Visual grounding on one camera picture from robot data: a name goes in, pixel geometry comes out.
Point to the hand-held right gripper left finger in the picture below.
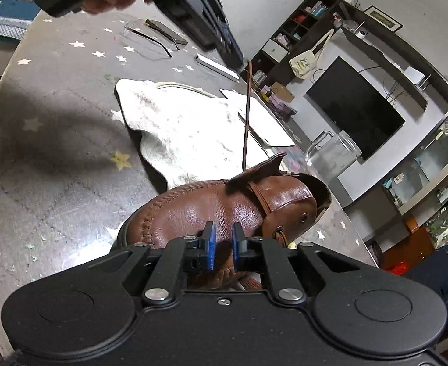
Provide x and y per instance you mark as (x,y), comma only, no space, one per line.
(210,247)

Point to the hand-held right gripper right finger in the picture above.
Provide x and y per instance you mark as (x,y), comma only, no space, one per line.
(235,251)

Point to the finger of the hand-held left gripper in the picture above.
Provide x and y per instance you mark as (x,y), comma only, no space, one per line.
(229,45)

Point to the brown leather shoe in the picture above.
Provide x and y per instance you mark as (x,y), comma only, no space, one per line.
(216,206)

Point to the brown shoelace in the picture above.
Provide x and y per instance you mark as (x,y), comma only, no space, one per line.
(247,122)

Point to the black phone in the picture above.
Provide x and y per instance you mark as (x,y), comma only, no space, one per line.
(167,31)

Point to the small white paper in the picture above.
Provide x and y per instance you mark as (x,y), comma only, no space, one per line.
(231,94)

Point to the dark cubby shelf unit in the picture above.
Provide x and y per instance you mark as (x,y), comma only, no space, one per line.
(281,66)

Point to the cardboard box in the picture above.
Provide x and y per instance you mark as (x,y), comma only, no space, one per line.
(283,92)

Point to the cream tote bag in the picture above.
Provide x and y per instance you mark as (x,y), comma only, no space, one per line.
(304,64)

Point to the white flat notebook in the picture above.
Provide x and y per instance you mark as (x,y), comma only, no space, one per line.
(266,125)

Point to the white cloth bag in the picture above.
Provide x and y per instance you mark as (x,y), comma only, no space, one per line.
(178,122)

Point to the clear glass jar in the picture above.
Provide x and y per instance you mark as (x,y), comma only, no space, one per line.
(334,152)

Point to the black flat television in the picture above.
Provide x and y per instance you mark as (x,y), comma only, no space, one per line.
(357,106)

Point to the framed picture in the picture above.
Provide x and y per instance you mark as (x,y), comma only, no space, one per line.
(384,18)

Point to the grey star-print tablecloth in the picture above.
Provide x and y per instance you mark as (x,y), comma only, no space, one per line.
(56,122)

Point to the white router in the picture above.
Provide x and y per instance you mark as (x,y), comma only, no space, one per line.
(414,75)

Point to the glass display cabinet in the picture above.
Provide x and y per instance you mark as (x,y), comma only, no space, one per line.
(429,167)

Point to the clear-frame eyeglasses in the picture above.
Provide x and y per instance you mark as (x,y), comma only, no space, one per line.
(151,40)

